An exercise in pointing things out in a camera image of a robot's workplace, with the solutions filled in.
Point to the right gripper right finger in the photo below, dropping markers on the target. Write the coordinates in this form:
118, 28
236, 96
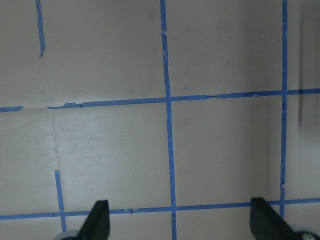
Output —
266, 224

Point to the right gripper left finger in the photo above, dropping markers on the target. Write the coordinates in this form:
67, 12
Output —
97, 224

